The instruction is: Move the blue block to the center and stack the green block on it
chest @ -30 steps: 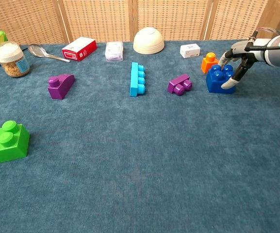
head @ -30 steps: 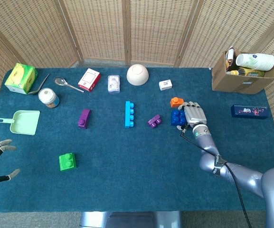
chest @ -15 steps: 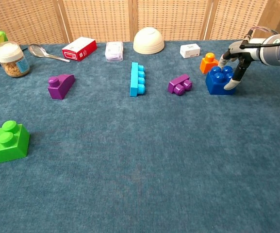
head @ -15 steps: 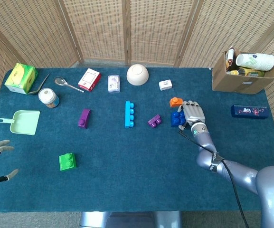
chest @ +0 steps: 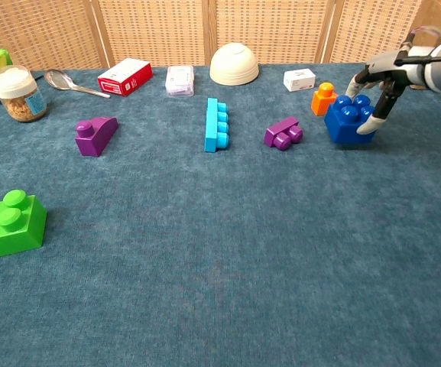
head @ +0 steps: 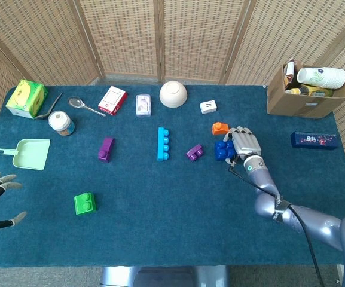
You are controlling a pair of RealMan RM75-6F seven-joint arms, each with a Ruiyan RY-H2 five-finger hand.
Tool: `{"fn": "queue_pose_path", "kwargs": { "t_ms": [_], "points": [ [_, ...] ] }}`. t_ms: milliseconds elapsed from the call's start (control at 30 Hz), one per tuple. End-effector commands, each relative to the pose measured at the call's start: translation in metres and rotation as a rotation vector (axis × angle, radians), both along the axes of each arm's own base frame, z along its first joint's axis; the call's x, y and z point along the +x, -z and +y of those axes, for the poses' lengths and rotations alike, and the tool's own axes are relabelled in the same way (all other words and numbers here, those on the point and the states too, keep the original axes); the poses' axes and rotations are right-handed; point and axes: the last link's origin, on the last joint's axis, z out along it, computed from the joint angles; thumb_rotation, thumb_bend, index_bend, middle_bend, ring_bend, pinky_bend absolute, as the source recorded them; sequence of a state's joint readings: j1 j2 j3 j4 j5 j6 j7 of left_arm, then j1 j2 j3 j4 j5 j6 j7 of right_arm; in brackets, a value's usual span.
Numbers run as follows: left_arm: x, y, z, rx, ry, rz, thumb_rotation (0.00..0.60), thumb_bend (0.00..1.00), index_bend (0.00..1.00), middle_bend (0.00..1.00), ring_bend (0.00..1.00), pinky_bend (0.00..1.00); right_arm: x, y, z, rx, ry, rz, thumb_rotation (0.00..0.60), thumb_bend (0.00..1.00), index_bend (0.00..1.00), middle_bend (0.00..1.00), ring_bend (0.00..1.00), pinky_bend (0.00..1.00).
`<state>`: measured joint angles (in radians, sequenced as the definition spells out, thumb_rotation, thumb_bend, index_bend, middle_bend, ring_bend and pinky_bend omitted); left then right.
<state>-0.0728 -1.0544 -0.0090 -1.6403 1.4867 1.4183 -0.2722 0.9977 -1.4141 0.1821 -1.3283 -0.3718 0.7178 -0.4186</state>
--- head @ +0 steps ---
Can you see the white-lidded clear jar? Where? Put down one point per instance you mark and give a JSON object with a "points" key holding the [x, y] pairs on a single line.
{"points": [[59, 121]]}

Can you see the green tissue box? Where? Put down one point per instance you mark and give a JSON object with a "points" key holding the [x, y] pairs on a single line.
{"points": [[25, 97]]}

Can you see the green toy block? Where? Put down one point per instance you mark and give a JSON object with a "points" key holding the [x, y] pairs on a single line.
{"points": [[84, 204]]}

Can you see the blue toy block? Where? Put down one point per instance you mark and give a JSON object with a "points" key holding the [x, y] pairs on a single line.
{"points": [[221, 151]]}

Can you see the cardboard box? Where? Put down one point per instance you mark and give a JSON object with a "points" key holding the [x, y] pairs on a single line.
{"points": [[297, 104]]}

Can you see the snack packet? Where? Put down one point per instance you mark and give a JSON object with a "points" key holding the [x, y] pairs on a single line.
{"points": [[289, 71]]}

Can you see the woven folding screen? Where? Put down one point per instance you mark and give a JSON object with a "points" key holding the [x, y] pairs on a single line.
{"points": [[124, 36]]}

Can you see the metal spoon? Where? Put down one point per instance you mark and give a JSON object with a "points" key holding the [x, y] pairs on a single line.
{"points": [[76, 102]]}

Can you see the cream upturned bowl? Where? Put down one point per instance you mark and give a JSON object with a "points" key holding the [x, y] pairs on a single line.
{"points": [[173, 94]]}

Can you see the small white box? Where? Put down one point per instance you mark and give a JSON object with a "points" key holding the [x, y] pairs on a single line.
{"points": [[208, 107]]}

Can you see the red and white box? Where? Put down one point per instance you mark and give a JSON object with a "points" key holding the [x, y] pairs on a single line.
{"points": [[112, 100]]}

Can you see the stack of paper cups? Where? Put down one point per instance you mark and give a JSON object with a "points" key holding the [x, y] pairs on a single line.
{"points": [[321, 77]]}

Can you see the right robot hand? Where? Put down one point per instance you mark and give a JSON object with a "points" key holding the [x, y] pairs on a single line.
{"points": [[247, 143]]}

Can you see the purple two-stud block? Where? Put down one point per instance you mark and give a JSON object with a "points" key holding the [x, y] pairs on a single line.
{"points": [[193, 152]]}

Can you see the light blue long block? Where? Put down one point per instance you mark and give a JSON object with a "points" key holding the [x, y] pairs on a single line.
{"points": [[161, 145]]}

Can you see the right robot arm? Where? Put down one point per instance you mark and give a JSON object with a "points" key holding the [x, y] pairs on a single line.
{"points": [[303, 215]]}

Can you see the blue table cloth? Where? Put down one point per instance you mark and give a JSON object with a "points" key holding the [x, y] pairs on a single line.
{"points": [[166, 209]]}

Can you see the light green dustpan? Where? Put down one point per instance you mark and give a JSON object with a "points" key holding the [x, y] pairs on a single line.
{"points": [[31, 154]]}

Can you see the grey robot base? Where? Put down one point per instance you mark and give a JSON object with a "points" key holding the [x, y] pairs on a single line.
{"points": [[163, 276]]}

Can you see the orange sloped one-stud block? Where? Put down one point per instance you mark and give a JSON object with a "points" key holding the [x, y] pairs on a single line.
{"points": [[220, 128]]}

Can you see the yellow-labelled bottle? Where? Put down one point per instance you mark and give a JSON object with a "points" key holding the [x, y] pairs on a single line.
{"points": [[312, 90]]}

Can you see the purple sloped one-stud block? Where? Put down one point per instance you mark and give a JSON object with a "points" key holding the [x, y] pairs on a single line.
{"points": [[106, 149]]}

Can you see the dark blue long box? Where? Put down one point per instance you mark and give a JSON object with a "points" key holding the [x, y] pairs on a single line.
{"points": [[314, 139]]}

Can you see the clear plastic case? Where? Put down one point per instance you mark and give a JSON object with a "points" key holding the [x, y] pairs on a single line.
{"points": [[143, 105]]}

